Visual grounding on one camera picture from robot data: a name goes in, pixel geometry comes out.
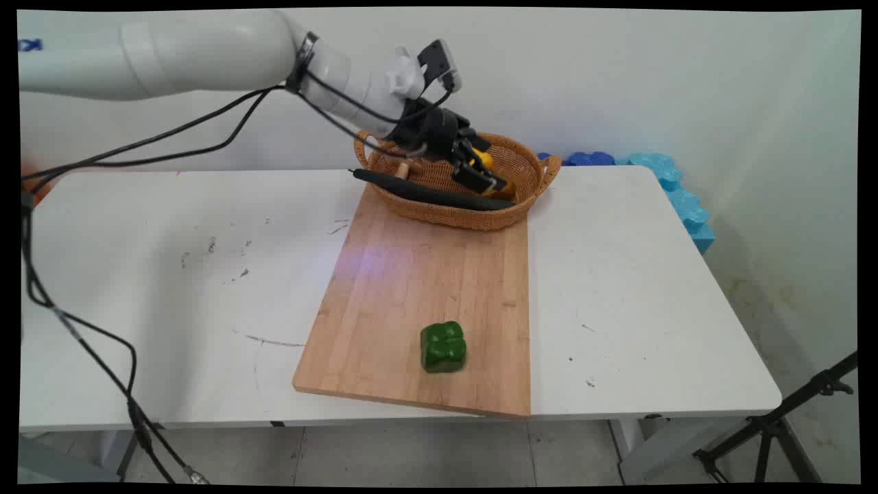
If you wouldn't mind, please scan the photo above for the dark blue foam piece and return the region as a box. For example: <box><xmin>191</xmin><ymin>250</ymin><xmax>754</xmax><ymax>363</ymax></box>
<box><xmin>538</xmin><ymin>151</ymin><xmax>618</xmax><ymax>167</ymax></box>

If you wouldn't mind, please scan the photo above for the black cable strap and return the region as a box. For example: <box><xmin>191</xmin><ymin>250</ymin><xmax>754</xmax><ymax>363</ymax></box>
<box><xmin>285</xmin><ymin>31</ymin><xmax>320</xmax><ymax>95</ymax></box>

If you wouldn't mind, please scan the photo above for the light blue foam piece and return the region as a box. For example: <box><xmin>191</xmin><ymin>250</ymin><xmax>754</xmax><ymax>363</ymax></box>
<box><xmin>627</xmin><ymin>152</ymin><xmax>717</xmax><ymax>255</ymax></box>

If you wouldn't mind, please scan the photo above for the black tripod stand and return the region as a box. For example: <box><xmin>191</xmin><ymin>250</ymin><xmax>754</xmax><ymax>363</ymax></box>
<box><xmin>692</xmin><ymin>351</ymin><xmax>859</xmax><ymax>484</ymax></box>

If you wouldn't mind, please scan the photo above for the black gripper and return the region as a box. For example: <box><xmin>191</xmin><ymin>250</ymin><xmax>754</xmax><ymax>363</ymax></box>
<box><xmin>400</xmin><ymin>99</ymin><xmax>517</xmax><ymax>197</ymax></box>

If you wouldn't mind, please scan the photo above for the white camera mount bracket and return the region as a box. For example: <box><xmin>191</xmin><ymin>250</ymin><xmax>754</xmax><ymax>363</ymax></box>
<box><xmin>386</xmin><ymin>45</ymin><xmax>427</xmax><ymax>98</ymax></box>

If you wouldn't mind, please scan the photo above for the white table leg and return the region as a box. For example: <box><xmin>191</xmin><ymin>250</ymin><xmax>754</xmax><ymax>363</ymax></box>
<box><xmin>609</xmin><ymin>414</ymin><xmax>745</xmax><ymax>485</ymax></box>
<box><xmin>96</xmin><ymin>430</ymin><xmax>139</xmax><ymax>482</ymax></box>

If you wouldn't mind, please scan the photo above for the dark green cucumber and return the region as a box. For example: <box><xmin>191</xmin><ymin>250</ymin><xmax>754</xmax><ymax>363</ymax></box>
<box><xmin>348</xmin><ymin>167</ymin><xmax>517</xmax><ymax>212</ymax></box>

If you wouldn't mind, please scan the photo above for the black hanging cable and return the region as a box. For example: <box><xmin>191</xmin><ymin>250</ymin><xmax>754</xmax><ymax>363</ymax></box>
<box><xmin>19</xmin><ymin>192</ymin><xmax>211</xmax><ymax>485</ymax></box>

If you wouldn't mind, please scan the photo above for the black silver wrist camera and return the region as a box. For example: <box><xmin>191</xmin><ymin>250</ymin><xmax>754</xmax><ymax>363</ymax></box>
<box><xmin>417</xmin><ymin>39</ymin><xmax>462</xmax><ymax>94</ymax></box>

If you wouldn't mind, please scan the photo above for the orange toy vegetable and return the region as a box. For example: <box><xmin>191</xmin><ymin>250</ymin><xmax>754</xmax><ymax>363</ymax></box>
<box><xmin>480</xmin><ymin>177</ymin><xmax>517</xmax><ymax>201</ymax></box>

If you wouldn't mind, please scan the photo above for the orange object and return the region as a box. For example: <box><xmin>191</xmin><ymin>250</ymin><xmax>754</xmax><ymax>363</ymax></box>
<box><xmin>21</xmin><ymin>163</ymin><xmax>53</xmax><ymax>207</ymax></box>

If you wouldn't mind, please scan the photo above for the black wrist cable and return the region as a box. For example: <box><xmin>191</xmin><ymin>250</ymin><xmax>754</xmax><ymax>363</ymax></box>
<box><xmin>21</xmin><ymin>65</ymin><xmax>455</xmax><ymax>196</ymax></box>

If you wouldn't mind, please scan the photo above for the wooden cutting board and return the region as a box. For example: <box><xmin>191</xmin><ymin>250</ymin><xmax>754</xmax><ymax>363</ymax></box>
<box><xmin>293</xmin><ymin>182</ymin><xmax>532</xmax><ymax>419</ymax></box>

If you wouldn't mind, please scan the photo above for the green bell pepper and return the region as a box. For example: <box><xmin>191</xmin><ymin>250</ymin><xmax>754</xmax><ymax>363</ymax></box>
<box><xmin>420</xmin><ymin>320</ymin><xmax>468</xmax><ymax>375</ymax></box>

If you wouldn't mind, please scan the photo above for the woven wicker basket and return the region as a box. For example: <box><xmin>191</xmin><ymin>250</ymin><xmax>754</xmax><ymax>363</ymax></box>
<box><xmin>353</xmin><ymin>129</ymin><xmax>563</xmax><ymax>231</ymax></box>

